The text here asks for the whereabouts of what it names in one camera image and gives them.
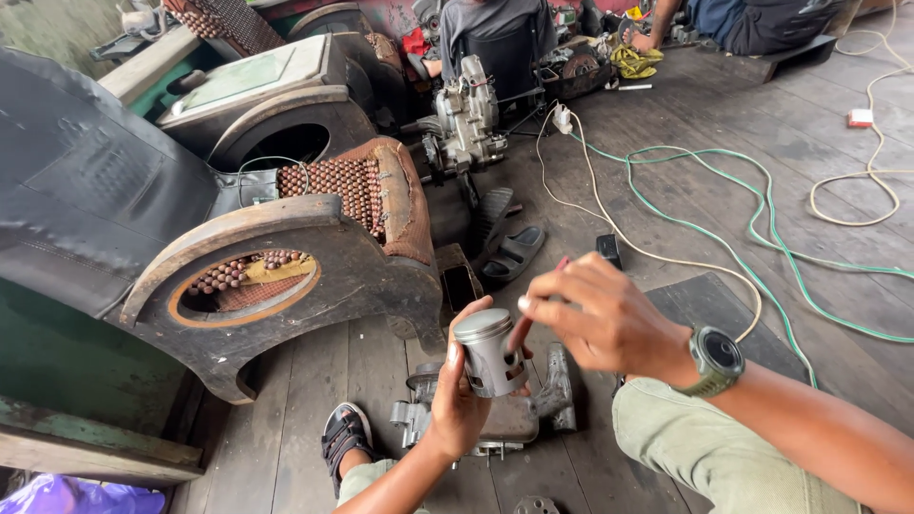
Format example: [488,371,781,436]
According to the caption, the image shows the black vinyl seat cover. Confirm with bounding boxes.
[0,46,281,320]

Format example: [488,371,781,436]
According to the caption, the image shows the wooden seat frame white top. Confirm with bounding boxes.
[156,32,379,174]

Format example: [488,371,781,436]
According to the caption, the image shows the black tray of engine parts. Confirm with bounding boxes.
[539,41,616,101]

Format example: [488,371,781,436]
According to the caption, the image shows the small open wooden box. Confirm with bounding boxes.
[436,243,487,316]

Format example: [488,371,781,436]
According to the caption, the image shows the black strap sandal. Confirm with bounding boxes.
[320,402,383,499]

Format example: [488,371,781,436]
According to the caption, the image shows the grey motorcycle engine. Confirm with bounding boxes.
[417,55,511,181]

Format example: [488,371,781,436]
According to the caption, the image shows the person's left leg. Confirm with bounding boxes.
[334,446,429,514]

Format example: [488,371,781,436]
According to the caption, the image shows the wooden seat frame mesh cover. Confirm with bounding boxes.
[163,0,409,108]

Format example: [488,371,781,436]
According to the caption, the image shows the green electric cable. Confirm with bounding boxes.
[567,132,914,390]

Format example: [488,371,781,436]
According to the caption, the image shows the black rubber mat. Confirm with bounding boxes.
[643,273,811,386]

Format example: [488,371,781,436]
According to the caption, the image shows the grey metal engine crankcase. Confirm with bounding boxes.
[389,341,578,468]

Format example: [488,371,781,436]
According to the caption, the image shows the silver engine piston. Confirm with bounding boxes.
[453,307,530,399]

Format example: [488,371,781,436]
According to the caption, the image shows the person's right leg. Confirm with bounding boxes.
[612,377,866,514]

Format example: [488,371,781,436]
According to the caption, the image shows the small black box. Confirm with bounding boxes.
[596,233,624,271]

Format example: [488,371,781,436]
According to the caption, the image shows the red handled tool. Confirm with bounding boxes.
[506,256,572,354]

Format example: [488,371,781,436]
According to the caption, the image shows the person's leg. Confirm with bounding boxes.
[334,446,429,514]
[612,377,866,514]

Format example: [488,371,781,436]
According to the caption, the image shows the green wooden bench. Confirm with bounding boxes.
[0,277,208,490]

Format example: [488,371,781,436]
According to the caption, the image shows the person's left hand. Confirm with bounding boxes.
[427,295,535,461]

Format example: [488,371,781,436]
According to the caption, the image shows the dark wooden board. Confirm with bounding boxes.
[685,34,838,85]

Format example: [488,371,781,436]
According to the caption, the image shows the person's right hand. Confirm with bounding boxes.
[517,251,699,388]

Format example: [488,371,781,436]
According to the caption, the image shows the yellow cloth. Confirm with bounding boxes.
[610,44,665,80]

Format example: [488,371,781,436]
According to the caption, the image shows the purple plastic bag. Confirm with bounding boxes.
[0,473,167,514]

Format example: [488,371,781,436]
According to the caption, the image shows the dark grey slipper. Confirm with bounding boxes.
[480,226,547,283]
[467,187,515,259]

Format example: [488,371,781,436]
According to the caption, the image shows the cream cable with power strip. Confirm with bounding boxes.
[536,100,764,344]

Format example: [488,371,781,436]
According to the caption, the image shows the wooden seat frame with beads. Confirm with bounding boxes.
[118,136,447,405]

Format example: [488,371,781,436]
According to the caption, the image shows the olive green wristwatch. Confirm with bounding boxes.
[671,325,747,399]

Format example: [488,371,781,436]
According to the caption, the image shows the long cream looped cable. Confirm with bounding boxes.
[809,0,914,228]

